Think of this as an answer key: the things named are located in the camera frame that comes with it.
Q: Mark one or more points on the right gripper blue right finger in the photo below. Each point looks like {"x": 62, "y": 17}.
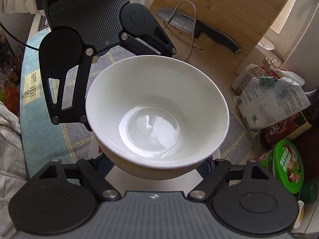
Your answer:
{"x": 206, "y": 168}

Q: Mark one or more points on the bamboo cutting board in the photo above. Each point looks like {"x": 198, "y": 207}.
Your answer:
{"x": 245, "y": 21}

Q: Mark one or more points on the metal wire rack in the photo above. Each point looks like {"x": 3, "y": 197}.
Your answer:
{"x": 181, "y": 21}

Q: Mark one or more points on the red white seasoning bag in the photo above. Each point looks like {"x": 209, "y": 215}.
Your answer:
{"x": 244, "y": 78}

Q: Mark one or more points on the white salt bag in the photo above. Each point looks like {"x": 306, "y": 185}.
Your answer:
{"x": 267, "y": 101}

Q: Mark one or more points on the stained white plate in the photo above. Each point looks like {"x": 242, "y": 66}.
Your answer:
{"x": 147, "y": 180}

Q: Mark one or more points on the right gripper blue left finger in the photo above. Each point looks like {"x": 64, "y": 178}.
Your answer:
{"x": 104, "y": 165}

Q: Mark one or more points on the dark soy sauce bottle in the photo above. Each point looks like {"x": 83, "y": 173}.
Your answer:
{"x": 293, "y": 126}

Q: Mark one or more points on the grey blue checked mat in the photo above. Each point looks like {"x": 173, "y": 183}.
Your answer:
{"x": 69, "y": 142}

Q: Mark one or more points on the white floral bowl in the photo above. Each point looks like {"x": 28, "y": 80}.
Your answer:
{"x": 156, "y": 112}

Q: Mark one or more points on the person beige clothing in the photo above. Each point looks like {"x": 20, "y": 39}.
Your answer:
{"x": 13, "y": 168}

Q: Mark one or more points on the green lid sauce tub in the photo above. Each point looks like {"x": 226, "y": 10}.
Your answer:
{"x": 285, "y": 164}

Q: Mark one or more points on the steel cleaver knife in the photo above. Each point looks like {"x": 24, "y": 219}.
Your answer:
{"x": 217, "y": 36}

